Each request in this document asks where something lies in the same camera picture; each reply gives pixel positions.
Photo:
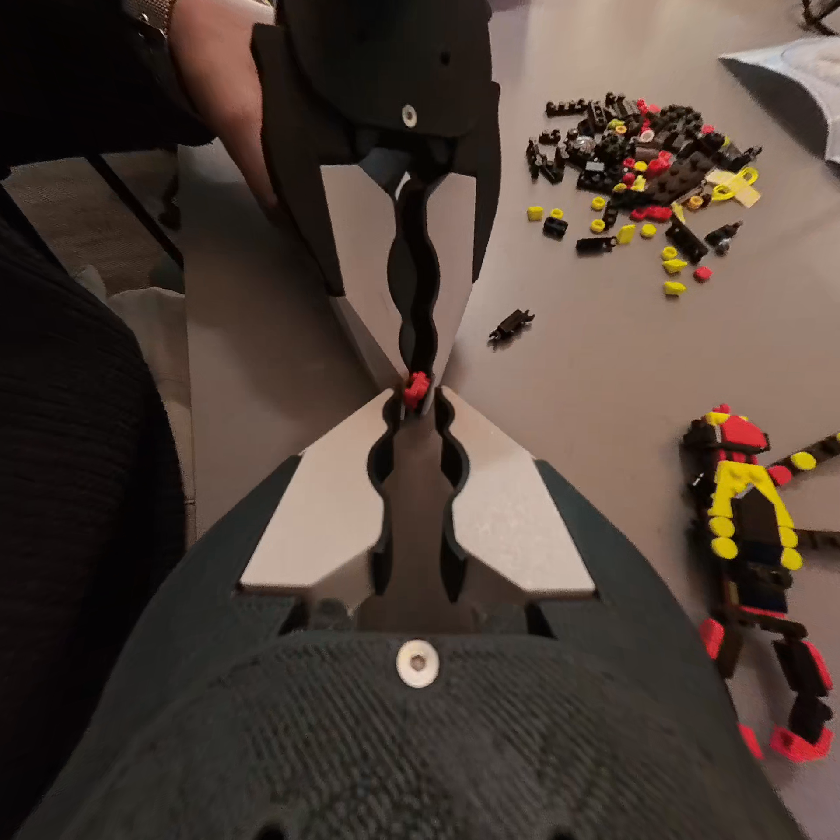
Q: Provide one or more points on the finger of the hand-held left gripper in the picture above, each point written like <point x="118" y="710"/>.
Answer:
<point x="361" y="249"/>
<point x="456" y="249"/>

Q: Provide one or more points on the person's left hand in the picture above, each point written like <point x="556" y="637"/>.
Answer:
<point x="216" y="65"/>

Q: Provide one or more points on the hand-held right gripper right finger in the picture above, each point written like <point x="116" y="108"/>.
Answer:
<point x="518" y="525"/>

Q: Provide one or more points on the person's left forearm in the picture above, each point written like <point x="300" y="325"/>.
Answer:
<point x="79" y="79"/>

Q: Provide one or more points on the black lego clip plate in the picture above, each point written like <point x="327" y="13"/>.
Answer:
<point x="510" y="326"/>

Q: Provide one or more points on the black office chair base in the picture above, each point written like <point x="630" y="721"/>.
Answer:
<point x="134" y="203"/>

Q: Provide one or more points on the red yellow black lego figure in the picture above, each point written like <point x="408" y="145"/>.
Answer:
<point x="754" y="518"/>

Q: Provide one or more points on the silver wrist watch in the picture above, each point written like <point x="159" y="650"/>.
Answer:
<point x="154" y="16"/>

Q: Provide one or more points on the lego instruction booklet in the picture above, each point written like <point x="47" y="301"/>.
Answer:
<point x="800" y="85"/>

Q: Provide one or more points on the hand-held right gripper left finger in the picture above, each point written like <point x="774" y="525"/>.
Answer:
<point x="315" y="525"/>

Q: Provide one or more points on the red lego piece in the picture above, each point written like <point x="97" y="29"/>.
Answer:
<point x="415" y="388"/>

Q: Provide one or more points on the pile of lego pieces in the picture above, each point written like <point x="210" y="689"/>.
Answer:
<point x="663" y="177"/>

